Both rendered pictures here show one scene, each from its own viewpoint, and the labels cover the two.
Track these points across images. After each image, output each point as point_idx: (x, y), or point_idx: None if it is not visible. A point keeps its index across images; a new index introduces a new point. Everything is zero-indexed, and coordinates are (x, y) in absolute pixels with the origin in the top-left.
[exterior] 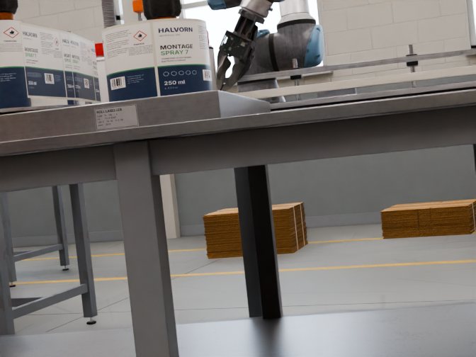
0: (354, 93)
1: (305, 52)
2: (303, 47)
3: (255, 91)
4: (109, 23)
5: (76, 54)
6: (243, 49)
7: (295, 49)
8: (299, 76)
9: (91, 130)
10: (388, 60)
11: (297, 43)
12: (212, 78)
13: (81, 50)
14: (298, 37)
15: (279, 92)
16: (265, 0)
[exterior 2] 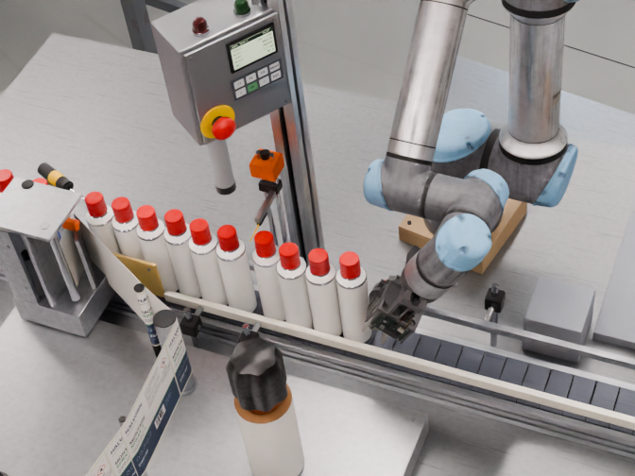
0: (578, 343)
1: (534, 201)
2: (532, 195)
3: (417, 364)
4: (217, 164)
5: (137, 427)
6: (401, 333)
7: (519, 194)
8: (497, 312)
9: None
10: (628, 365)
11: (523, 188)
12: (361, 316)
13: (146, 399)
14: (526, 182)
15: (451, 376)
16: (442, 289)
